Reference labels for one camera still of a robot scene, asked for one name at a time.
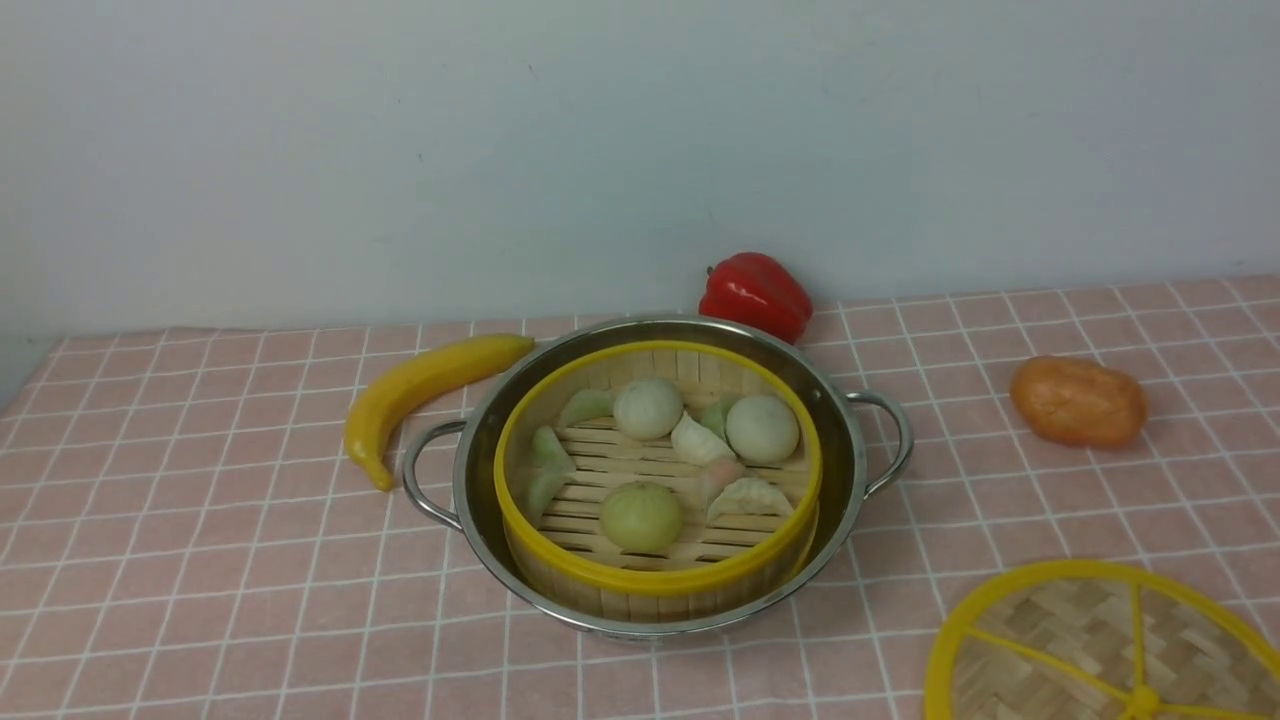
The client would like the beige toy dumpling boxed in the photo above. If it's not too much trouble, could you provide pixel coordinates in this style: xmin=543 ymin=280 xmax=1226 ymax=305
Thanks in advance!
xmin=707 ymin=477 xmax=794 ymax=521

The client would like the orange-brown toy potato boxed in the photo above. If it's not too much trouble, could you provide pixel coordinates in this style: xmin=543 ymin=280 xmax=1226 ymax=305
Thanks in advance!
xmin=1009 ymin=355 xmax=1149 ymax=448

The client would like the light green toy dumpling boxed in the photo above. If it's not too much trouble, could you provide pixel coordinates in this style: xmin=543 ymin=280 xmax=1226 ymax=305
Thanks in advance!
xmin=521 ymin=425 xmax=577 ymax=527
xmin=556 ymin=388 xmax=614 ymax=429

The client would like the white toy bun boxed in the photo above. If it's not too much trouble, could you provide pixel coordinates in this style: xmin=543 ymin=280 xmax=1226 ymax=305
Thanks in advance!
xmin=724 ymin=395 xmax=801 ymax=465
xmin=612 ymin=377 xmax=685 ymax=441

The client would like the pink toy dumpling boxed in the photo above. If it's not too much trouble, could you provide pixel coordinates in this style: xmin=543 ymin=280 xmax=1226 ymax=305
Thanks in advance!
xmin=700 ymin=456 xmax=748 ymax=509

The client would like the stainless steel two-handled pot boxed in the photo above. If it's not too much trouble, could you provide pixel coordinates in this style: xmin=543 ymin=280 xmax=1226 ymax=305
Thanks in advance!
xmin=399 ymin=315 xmax=914 ymax=641

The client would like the pale green toy bun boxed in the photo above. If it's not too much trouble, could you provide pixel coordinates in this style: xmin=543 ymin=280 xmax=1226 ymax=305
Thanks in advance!
xmin=599 ymin=480 xmax=685 ymax=555

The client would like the yellow toy banana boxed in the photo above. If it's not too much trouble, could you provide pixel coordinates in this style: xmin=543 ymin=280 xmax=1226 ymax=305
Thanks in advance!
xmin=343 ymin=333 xmax=536 ymax=493

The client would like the white toy dumpling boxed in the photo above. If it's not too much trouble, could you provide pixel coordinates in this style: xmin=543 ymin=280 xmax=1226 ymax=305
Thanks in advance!
xmin=669 ymin=411 xmax=737 ymax=468

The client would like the red toy bell pepper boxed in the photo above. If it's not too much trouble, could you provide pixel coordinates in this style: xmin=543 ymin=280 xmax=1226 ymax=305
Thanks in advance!
xmin=698 ymin=252 xmax=814 ymax=345

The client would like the yellow woven bamboo steamer lid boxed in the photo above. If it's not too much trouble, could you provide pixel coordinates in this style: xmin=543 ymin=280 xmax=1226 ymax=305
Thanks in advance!
xmin=922 ymin=560 xmax=1279 ymax=719

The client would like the yellow-rimmed bamboo steamer basket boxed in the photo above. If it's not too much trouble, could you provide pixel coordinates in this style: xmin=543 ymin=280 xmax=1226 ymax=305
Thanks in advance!
xmin=494 ymin=340 xmax=826 ymax=623

